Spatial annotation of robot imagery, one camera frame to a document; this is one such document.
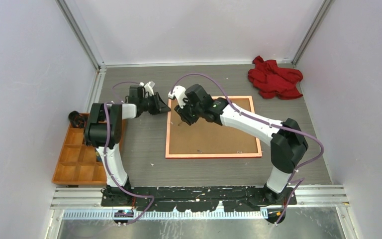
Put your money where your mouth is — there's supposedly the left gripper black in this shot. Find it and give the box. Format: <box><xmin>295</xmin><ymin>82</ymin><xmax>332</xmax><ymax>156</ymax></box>
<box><xmin>140</xmin><ymin>93</ymin><xmax>171</xmax><ymax>116</ymax></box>

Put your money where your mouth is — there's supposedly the red picture frame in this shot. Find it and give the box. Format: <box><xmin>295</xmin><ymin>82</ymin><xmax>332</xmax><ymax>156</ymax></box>
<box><xmin>165</xmin><ymin>100</ymin><xmax>263</xmax><ymax>159</ymax></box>

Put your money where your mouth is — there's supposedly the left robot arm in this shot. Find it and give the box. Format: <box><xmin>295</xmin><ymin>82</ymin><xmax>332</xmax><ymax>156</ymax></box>
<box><xmin>84</xmin><ymin>81</ymin><xmax>171</xmax><ymax>206</ymax></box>

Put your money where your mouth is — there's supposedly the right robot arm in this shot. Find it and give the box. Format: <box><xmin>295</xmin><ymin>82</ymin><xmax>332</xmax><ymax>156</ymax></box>
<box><xmin>168</xmin><ymin>84</ymin><xmax>308</xmax><ymax>205</ymax></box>

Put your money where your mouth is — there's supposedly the red cloth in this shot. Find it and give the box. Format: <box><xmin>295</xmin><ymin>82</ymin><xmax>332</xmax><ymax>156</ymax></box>
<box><xmin>247</xmin><ymin>56</ymin><xmax>303</xmax><ymax>100</ymax></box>

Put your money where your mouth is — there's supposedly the wooden compartment tray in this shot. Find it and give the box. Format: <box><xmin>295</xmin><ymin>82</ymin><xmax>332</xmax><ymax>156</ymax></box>
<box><xmin>52</xmin><ymin>113</ymin><xmax>127</xmax><ymax>185</ymax></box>

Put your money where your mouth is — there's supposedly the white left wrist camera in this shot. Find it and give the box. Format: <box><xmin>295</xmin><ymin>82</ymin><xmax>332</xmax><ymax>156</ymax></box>
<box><xmin>139</xmin><ymin>81</ymin><xmax>155</xmax><ymax>97</ymax></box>

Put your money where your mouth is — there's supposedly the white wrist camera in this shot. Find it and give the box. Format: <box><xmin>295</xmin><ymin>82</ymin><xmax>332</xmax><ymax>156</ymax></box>
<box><xmin>168</xmin><ymin>85</ymin><xmax>187</xmax><ymax>109</ymax></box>
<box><xmin>139</xmin><ymin>81</ymin><xmax>155</xmax><ymax>97</ymax></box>

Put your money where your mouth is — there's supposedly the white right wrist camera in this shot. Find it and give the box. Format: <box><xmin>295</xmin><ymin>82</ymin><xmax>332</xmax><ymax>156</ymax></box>
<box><xmin>168</xmin><ymin>85</ymin><xmax>187</xmax><ymax>109</ymax></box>

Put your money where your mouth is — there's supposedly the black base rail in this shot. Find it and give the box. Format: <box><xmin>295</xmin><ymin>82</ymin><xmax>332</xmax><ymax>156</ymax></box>
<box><xmin>101</xmin><ymin>186</ymin><xmax>297</xmax><ymax>212</ymax></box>

